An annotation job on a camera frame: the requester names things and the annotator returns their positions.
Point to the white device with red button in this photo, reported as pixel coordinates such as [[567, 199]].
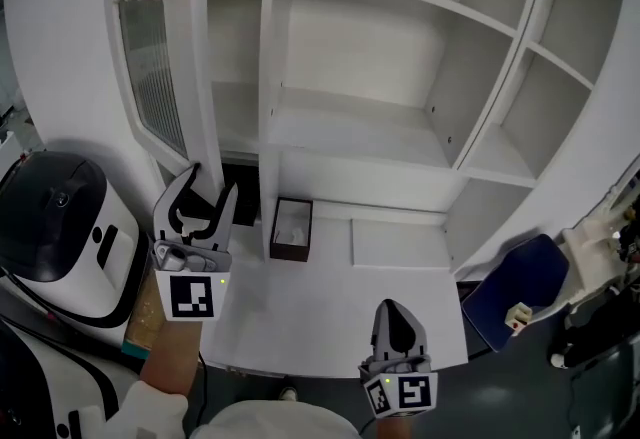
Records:
[[518, 317]]

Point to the person's right shoe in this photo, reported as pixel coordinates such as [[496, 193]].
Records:
[[289, 394]]

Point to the person's white left sleeve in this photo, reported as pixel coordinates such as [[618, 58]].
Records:
[[147, 412]]

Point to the dark brown tissue box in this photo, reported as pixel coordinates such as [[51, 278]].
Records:
[[291, 232]]

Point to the white table top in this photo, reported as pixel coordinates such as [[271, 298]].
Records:
[[325, 322]]

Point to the white cabinet shelf unit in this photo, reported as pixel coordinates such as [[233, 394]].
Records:
[[360, 127]]

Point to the brown cardboard box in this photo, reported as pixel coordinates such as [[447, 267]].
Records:
[[145, 312]]

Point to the white machine with black lid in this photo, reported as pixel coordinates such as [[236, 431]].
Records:
[[65, 237], [45, 387]]

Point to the person's white clothing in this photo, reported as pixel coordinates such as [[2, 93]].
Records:
[[275, 422]]

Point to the person's left forearm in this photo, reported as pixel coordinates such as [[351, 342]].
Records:
[[172, 357]]

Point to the white plastic frame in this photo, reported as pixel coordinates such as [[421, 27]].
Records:
[[595, 242]]

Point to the white cabinet glass door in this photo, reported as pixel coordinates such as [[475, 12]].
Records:
[[192, 52]]

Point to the black box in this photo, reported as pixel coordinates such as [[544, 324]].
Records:
[[245, 199]]

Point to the blue chair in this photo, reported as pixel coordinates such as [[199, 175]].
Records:
[[515, 277]]

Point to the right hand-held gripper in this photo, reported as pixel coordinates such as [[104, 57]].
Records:
[[400, 389]]

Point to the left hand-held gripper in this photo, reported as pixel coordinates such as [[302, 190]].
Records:
[[192, 297]]

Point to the person's right forearm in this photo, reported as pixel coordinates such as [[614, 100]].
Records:
[[395, 428]]

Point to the teal plastic piece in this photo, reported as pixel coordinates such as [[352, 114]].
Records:
[[136, 350]]

